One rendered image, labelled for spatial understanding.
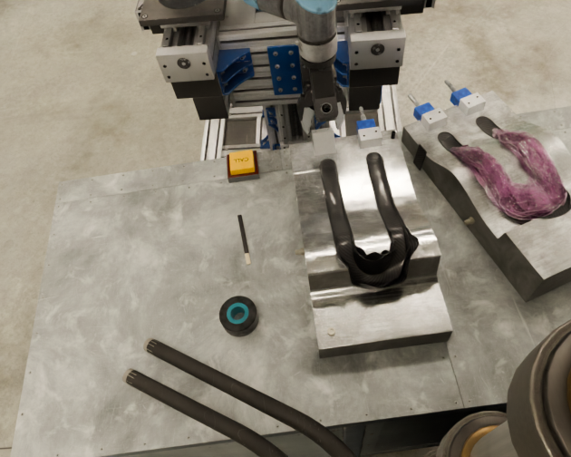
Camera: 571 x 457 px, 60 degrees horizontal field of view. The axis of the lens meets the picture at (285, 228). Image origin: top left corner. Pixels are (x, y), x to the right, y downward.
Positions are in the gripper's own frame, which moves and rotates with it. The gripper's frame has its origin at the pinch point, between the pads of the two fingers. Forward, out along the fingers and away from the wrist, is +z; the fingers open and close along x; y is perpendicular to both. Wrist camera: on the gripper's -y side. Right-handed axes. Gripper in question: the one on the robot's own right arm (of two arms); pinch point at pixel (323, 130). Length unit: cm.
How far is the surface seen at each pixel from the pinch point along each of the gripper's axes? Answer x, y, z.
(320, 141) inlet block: 0.9, -1.0, 2.8
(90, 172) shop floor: 106, 82, 94
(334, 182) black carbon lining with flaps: -0.9, -10.6, 6.4
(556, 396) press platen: -2, -74, -60
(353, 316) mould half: 0.6, -42.3, 8.6
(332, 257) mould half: 3.1, -32.5, 1.2
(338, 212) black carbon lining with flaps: -0.4, -18.7, 6.6
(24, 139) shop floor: 144, 112, 94
